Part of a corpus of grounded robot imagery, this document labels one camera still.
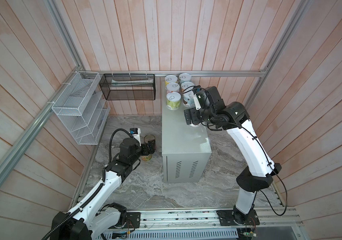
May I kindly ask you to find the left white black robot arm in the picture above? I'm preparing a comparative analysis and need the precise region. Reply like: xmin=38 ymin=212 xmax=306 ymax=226
xmin=43 ymin=138 xmax=156 ymax=240

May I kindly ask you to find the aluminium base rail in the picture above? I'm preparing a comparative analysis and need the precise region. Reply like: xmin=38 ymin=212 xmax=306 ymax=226
xmin=127 ymin=207 xmax=304 ymax=231

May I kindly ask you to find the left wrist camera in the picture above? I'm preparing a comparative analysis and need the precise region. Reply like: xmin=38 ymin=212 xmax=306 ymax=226
xmin=130 ymin=128 xmax=141 ymax=146

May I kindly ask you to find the left aluminium frame bar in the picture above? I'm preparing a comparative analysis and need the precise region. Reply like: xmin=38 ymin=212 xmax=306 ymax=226
xmin=0 ymin=66 xmax=83 ymax=187

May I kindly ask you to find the white wire mesh shelf rack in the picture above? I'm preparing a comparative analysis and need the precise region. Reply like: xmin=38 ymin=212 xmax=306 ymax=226
xmin=52 ymin=72 xmax=110 ymax=145

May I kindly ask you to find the yellow can pull-tab lid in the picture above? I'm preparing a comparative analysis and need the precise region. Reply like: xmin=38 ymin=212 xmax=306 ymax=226
xmin=164 ymin=75 xmax=179 ymax=86

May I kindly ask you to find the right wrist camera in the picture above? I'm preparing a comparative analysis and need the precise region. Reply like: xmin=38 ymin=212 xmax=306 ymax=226
xmin=193 ymin=86 xmax=204 ymax=110

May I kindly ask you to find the pink can pull-tab lid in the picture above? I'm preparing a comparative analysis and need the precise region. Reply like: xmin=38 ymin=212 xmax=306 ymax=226
xmin=165 ymin=83 xmax=180 ymax=93

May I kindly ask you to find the horizontal aluminium frame bar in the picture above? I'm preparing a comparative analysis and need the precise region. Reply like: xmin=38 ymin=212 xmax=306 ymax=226
xmin=95 ymin=70 xmax=267 ymax=78

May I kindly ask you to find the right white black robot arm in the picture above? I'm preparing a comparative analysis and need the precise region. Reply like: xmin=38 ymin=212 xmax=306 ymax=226
xmin=184 ymin=86 xmax=282 ymax=225

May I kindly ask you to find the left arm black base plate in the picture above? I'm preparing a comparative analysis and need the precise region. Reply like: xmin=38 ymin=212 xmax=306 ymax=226
xmin=118 ymin=212 xmax=141 ymax=229

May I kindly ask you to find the dark can with brown lid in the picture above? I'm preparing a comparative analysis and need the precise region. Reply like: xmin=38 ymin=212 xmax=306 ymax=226
xmin=144 ymin=135 xmax=156 ymax=148

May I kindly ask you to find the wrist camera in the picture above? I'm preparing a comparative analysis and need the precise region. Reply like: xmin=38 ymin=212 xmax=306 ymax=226
xmin=193 ymin=86 xmax=204 ymax=110
xmin=130 ymin=128 xmax=141 ymax=146

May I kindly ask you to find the black wire mesh basket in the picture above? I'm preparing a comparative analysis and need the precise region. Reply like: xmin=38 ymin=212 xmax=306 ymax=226
xmin=99 ymin=73 xmax=156 ymax=101

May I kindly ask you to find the grey metal cabinet counter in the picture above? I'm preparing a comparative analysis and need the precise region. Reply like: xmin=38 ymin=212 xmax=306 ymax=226
xmin=160 ymin=81 xmax=212 ymax=183

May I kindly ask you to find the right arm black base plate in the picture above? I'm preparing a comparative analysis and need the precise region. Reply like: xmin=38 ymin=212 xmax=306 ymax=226
xmin=216 ymin=210 xmax=260 ymax=226

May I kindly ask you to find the black corrugated cable conduit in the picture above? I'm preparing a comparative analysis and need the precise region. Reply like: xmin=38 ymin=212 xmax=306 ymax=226
xmin=41 ymin=167 xmax=107 ymax=240

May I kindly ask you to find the tall can white plastic lid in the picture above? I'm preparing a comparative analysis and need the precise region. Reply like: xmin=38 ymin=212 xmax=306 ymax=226
xmin=141 ymin=154 xmax=152 ymax=162

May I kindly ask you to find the orange can pull-tab lid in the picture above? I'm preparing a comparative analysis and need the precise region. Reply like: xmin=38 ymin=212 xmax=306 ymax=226
xmin=181 ymin=82 xmax=195 ymax=92

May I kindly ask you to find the right aluminium frame post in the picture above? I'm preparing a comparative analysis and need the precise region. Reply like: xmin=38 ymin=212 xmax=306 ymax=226
xmin=244 ymin=1 xmax=312 ymax=110

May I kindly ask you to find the green white can pull-tab lid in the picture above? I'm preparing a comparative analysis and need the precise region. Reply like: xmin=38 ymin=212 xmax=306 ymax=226
xmin=179 ymin=73 xmax=192 ymax=84

